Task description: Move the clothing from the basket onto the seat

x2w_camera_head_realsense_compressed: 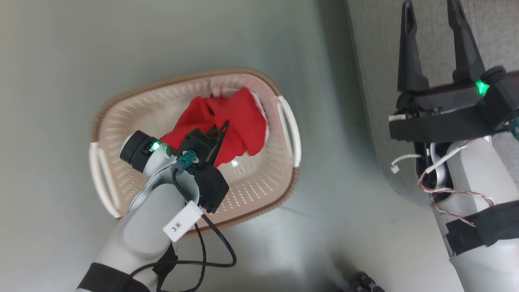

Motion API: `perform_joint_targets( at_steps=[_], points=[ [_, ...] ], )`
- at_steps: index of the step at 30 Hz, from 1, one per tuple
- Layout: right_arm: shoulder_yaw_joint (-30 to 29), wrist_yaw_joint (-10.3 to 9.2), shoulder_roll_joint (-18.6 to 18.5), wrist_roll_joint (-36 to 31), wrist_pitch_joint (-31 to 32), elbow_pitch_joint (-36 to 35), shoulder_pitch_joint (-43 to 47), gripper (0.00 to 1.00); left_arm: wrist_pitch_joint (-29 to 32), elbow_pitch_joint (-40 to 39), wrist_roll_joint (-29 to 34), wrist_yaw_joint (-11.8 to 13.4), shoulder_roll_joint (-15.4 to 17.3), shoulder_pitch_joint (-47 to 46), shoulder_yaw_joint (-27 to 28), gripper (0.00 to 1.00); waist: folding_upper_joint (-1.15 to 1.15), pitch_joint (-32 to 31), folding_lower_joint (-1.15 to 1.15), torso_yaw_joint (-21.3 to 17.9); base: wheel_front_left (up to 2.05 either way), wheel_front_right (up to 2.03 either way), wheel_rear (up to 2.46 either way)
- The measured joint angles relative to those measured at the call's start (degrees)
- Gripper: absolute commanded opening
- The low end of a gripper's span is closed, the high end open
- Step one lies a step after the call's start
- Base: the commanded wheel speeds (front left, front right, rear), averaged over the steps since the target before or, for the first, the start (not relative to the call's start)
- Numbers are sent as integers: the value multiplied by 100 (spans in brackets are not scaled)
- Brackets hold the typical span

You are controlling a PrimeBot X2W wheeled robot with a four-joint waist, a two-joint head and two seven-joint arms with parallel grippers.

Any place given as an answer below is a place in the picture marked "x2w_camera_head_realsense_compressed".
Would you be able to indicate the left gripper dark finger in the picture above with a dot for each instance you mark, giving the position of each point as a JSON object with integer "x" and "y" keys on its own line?
{"x": 213, "y": 132}
{"x": 222, "y": 140}

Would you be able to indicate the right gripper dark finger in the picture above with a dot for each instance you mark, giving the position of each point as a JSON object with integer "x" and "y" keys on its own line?
{"x": 466, "y": 48}
{"x": 409, "y": 52}

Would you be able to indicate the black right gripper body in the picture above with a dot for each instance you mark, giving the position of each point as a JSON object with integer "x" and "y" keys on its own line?
{"x": 442, "y": 117}

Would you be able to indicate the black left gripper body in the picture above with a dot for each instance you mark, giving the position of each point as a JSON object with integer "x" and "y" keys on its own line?
{"x": 206, "y": 182}

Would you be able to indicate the red white clothing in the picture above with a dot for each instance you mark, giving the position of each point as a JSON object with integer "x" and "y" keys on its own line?
{"x": 239, "y": 121}

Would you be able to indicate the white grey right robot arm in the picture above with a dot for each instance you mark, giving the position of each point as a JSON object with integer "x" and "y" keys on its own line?
{"x": 478, "y": 247}

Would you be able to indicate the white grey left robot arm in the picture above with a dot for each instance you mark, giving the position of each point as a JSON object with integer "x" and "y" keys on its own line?
{"x": 142, "y": 229}

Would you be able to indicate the beige plastic laundry basket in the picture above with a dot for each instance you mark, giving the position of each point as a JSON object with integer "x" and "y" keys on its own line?
{"x": 253, "y": 184}

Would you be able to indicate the grey fabric sofa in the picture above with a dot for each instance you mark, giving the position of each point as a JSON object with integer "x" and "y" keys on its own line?
{"x": 377, "y": 81}

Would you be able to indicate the black ribbed object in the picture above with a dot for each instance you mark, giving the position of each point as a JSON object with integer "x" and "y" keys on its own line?
{"x": 365, "y": 283}

